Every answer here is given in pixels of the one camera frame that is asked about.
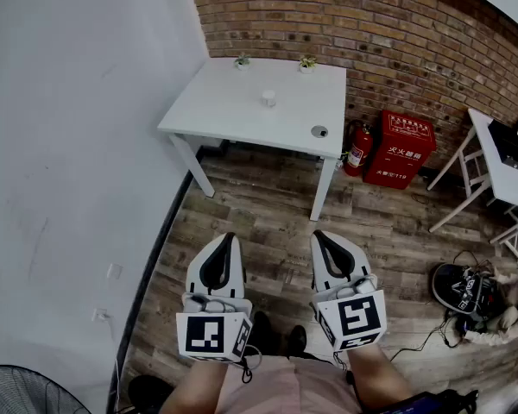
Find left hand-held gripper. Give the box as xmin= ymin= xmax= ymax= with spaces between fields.
xmin=175 ymin=232 xmax=254 ymax=364

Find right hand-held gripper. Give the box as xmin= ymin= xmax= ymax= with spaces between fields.
xmin=311 ymin=229 xmax=389 ymax=353

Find person's left forearm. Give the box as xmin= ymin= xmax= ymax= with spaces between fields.
xmin=159 ymin=357 xmax=231 ymax=414

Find person's right forearm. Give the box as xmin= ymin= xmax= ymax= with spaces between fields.
xmin=347 ymin=342 xmax=415 ymax=410

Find person's black shoe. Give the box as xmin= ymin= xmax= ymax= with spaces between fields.
xmin=287 ymin=324 xmax=308 ymax=358
xmin=252 ymin=310 xmax=282 ymax=356

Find red fire extinguisher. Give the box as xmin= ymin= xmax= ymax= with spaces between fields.
xmin=342 ymin=119 xmax=375 ymax=178

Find person's pink shorts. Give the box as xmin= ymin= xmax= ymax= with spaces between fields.
xmin=218 ymin=354 xmax=363 ymax=414

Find red fire extinguisher box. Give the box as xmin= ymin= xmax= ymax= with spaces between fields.
xmin=362 ymin=110 xmax=437 ymax=191

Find black tablet device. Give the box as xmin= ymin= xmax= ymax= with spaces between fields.
xmin=373 ymin=388 xmax=480 ymax=414

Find white square table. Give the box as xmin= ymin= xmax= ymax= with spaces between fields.
xmin=157 ymin=57 xmax=348 ymax=223

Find white wooden chair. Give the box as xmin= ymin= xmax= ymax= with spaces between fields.
xmin=490 ymin=204 xmax=518 ymax=263

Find white trestle table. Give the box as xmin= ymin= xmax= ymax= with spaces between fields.
xmin=426 ymin=108 xmax=518 ymax=233

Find black box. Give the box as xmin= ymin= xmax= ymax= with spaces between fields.
xmin=487 ymin=118 xmax=518 ymax=172

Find black floor fan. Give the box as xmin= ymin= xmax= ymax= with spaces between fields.
xmin=0 ymin=364 xmax=92 ymax=414

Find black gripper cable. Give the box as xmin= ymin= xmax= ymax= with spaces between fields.
xmin=237 ymin=345 xmax=264 ymax=384
xmin=334 ymin=351 xmax=357 ymax=388

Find black floor cable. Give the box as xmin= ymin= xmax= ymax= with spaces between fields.
xmin=388 ymin=317 xmax=454 ymax=364

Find black helmet with cables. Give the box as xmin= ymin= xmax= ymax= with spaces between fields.
xmin=431 ymin=261 xmax=500 ymax=318

